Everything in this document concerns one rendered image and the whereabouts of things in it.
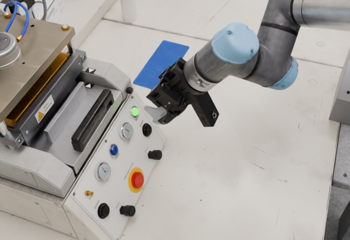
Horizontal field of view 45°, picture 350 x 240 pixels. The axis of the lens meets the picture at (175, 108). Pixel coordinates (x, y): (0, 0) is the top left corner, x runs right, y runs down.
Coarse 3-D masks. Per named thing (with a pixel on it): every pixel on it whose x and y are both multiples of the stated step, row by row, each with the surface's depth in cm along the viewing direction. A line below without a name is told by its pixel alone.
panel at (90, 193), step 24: (120, 120) 98; (144, 120) 106; (120, 144) 98; (144, 144) 105; (120, 168) 97; (144, 168) 105; (72, 192) 84; (96, 192) 90; (120, 192) 97; (96, 216) 90; (120, 216) 96
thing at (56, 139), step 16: (80, 96) 93; (96, 96) 96; (64, 112) 88; (80, 112) 93; (112, 112) 95; (48, 128) 85; (64, 128) 90; (96, 128) 89; (32, 144) 87; (48, 144) 87; (64, 144) 87; (64, 160) 84; (80, 160) 85
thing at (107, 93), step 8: (104, 96) 90; (112, 96) 93; (96, 104) 89; (104, 104) 90; (88, 112) 87; (96, 112) 87; (88, 120) 86; (96, 120) 88; (80, 128) 84; (88, 128) 85; (72, 136) 83; (80, 136) 83; (72, 144) 84; (80, 144) 84
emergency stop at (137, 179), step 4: (136, 172) 101; (140, 172) 102; (132, 176) 100; (136, 176) 100; (140, 176) 101; (132, 180) 100; (136, 180) 100; (140, 180) 101; (132, 184) 100; (136, 184) 100; (140, 184) 101
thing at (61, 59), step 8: (64, 56) 92; (56, 64) 90; (48, 72) 88; (56, 72) 89; (40, 80) 87; (48, 80) 87; (32, 88) 86; (40, 88) 85; (24, 96) 84; (32, 96) 84; (24, 104) 83; (16, 112) 81; (24, 112) 82; (8, 120) 81; (16, 120) 80
